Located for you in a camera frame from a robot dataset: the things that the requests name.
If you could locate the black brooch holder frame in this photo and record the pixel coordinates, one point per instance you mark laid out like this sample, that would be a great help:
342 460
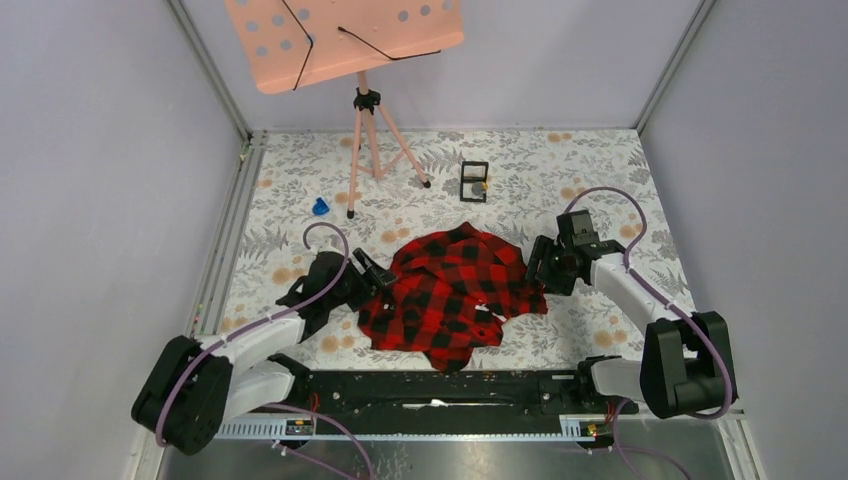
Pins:
471 172

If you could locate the floral patterned table mat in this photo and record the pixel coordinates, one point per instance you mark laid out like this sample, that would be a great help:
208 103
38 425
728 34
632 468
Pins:
533 176

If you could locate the small blue plastic object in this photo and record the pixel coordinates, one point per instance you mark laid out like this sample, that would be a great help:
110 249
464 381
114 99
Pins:
320 207

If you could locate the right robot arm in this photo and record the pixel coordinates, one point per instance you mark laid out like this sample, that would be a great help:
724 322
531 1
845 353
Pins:
686 366

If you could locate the pink music stand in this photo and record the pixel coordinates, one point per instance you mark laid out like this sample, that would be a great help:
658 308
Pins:
293 44

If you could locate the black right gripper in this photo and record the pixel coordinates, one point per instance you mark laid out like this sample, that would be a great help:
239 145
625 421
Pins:
543 248

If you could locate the red black plaid shirt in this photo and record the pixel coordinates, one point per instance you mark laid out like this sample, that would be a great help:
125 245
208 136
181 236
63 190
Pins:
454 291

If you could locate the small round brooch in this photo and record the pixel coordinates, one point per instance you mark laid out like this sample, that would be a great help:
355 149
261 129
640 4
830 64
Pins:
478 191

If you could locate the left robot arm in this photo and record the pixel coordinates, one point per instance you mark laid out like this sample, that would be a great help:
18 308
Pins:
197 386

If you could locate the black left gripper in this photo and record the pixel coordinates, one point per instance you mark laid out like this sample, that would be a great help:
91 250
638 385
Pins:
375 274

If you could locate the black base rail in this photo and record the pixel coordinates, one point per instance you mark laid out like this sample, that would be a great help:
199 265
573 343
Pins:
502 403

